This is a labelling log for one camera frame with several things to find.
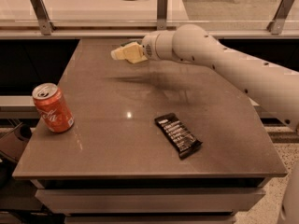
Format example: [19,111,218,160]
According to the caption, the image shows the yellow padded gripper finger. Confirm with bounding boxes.
[111,42,143,61]

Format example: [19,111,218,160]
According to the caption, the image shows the green and yellow sponge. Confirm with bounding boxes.
[121,41,147,63]

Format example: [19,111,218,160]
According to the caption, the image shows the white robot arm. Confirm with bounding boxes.
[111,24,299,133]

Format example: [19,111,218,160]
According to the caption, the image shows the red soda can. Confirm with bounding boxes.
[32,83,74,133]

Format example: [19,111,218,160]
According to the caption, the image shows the black snack bar wrapper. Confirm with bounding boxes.
[154,113,202,160]

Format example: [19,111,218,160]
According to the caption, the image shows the dark chair at left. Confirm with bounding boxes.
[0,123,32,187]

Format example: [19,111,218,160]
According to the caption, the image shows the grey table drawer front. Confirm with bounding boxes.
[36,188,265,215]

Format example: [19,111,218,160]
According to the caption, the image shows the middle metal railing bracket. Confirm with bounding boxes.
[157,0,168,30]

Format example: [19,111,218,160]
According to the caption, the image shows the metal railing bracket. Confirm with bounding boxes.
[267,0,295,35]
[157,0,168,30]
[30,0,54,35]

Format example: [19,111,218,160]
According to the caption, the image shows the left metal railing bracket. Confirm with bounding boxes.
[30,0,54,35]

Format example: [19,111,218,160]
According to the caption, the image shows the right metal railing bracket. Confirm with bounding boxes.
[267,0,295,35]

